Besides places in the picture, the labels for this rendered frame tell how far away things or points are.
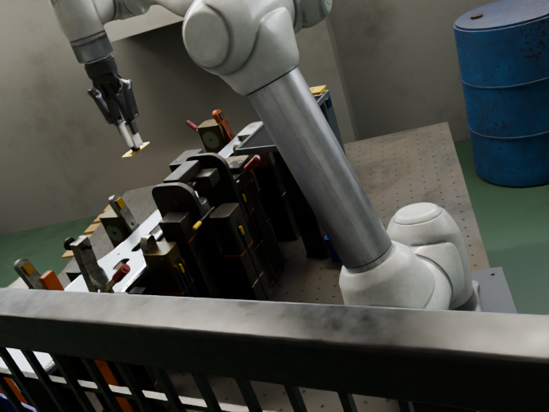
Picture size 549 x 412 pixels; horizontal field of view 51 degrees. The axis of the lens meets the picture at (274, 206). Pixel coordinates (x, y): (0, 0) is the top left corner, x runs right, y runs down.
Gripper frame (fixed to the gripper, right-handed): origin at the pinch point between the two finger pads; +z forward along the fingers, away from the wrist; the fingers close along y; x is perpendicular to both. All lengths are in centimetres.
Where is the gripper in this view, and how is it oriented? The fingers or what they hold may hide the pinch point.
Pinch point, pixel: (130, 134)
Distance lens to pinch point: 154.0
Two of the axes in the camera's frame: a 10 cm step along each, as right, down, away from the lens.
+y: -8.8, 0.7, 4.6
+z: 2.9, 8.6, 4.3
